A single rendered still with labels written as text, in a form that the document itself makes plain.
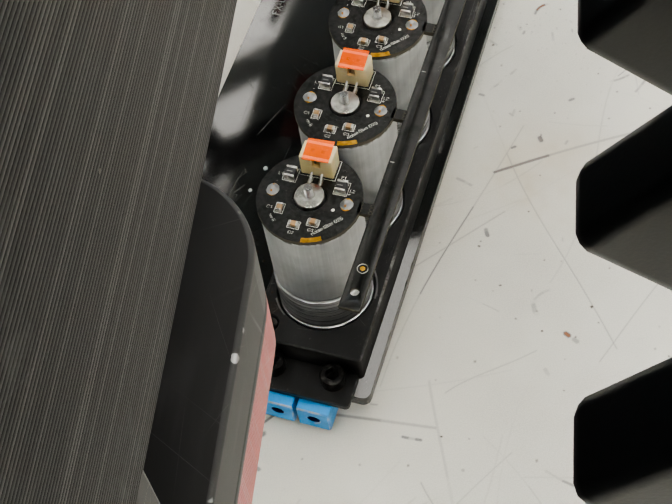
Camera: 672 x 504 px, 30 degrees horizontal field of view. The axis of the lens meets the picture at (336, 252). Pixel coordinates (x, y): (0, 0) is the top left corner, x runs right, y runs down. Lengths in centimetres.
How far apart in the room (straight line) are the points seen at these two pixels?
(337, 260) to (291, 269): 1
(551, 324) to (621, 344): 2
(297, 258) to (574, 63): 14
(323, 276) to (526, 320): 7
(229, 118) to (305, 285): 9
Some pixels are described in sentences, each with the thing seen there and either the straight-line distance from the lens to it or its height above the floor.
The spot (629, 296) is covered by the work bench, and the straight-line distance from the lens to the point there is 35.
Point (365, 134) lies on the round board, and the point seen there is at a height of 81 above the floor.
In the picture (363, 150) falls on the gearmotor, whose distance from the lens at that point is 30.
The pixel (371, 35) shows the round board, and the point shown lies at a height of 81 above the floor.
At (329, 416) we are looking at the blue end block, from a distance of 32.
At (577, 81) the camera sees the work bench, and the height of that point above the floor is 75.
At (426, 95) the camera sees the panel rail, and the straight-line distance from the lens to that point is 31.
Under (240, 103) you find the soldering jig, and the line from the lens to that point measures 38.
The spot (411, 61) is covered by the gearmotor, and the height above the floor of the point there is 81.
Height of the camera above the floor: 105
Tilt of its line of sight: 58 degrees down
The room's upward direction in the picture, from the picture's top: 9 degrees counter-clockwise
